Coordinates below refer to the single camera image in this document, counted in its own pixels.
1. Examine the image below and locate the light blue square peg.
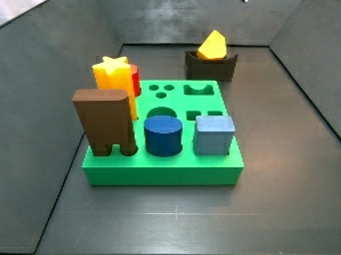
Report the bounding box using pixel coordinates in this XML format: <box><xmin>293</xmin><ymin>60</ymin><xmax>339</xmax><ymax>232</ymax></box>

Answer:
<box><xmin>193</xmin><ymin>116</ymin><xmax>236</xmax><ymax>155</ymax></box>

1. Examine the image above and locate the yellow star peg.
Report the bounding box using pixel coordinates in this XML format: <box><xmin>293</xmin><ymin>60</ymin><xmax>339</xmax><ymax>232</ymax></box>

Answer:
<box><xmin>93</xmin><ymin>56</ymin><xmax>138</xmax><ymax>121</ymax></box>

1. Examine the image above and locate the yellow three prong object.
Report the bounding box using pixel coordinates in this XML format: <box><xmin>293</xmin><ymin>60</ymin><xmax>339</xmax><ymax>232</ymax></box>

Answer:
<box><xmin>197</xmin><ymin>30</ymin><xmax>228</xmax><ymax>60</ymax></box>

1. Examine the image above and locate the dark blue cylinder peg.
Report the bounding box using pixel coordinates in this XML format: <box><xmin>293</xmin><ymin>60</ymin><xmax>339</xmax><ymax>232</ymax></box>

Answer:
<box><xmin>145</xmin><ymin>116</ymin><xmax>182</xmax><ymax>157</ymax></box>

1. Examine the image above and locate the red cylinder peg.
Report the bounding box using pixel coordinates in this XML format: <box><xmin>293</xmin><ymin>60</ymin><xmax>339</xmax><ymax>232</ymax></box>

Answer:
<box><xmin>131</xmin><ymin>64</ymin><xmax>142</xmax><ymax>97</ymax></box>

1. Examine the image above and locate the brown arch block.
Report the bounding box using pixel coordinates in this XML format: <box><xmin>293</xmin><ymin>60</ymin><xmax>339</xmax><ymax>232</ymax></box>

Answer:
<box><xmin>72</xmin><ymin>89</ymin><xmax>138</xmax><ymax>156</ymax></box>

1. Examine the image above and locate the black curved fixture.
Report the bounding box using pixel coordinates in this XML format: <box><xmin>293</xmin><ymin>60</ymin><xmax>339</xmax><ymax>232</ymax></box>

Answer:
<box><xmin>185</xmin><ymin>51</ymin><xmax>238</xmax><ymax>82</ymax></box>

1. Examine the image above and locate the green shape sorter base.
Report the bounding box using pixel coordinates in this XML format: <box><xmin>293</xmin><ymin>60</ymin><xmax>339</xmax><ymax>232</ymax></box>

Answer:
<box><xmin>83</xmin><ymin>80</ymin><xmax>244</xmax><ymax>185</ymax></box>

